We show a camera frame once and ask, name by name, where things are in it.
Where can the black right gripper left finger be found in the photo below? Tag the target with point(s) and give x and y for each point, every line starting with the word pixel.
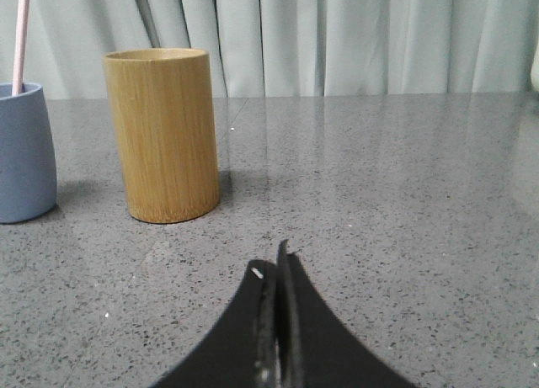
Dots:
pixel 240 349

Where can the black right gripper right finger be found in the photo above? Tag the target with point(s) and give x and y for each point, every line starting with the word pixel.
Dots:
pixel 315 347

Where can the blue cup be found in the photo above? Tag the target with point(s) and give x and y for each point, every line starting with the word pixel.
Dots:
pixel 28 162

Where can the pink chopstick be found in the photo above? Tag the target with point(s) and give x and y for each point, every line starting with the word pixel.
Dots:
pixel 20 46

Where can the bamboo cylinder holder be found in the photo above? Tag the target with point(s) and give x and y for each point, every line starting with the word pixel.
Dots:
pixel 162 109

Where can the grey curtain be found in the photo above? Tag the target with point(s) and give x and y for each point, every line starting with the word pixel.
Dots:
pixel 295 47

